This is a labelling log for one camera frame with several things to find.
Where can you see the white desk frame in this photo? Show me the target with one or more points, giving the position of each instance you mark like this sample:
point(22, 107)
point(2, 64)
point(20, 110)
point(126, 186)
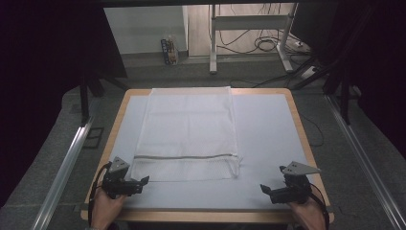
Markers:
point(249, 22)

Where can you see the person's right hand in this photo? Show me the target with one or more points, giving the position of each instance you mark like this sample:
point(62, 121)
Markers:
point(308, 215)

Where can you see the carton with bottles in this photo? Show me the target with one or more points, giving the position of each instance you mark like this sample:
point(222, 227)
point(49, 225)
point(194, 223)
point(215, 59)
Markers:
point(169, 51)

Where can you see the person's left hand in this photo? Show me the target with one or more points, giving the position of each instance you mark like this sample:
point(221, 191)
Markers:
point(107, 209)

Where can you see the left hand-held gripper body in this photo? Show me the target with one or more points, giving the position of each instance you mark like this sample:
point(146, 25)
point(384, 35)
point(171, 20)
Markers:
point(119, 185)

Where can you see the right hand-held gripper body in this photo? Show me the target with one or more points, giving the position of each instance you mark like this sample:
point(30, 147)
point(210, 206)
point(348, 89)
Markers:
point(293, 188)

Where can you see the white table mat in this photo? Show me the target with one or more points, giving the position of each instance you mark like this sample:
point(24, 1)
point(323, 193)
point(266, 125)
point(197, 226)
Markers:
point(268, 134)

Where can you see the aluminium rail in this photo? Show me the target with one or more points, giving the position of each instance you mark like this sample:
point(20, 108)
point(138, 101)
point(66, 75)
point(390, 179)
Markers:
point(364, 153)
point(62, 172)

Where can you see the black stand leg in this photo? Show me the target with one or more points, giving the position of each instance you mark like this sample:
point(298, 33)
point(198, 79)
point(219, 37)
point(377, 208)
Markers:
point(344, 102)
point(84, 102)

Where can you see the white power strip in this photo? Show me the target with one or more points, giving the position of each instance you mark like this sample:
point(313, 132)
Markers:
point(309, 72)

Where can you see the white mesh laundry bag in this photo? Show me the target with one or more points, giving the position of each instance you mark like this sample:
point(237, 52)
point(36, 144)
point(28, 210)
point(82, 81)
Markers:
point(188, 134)

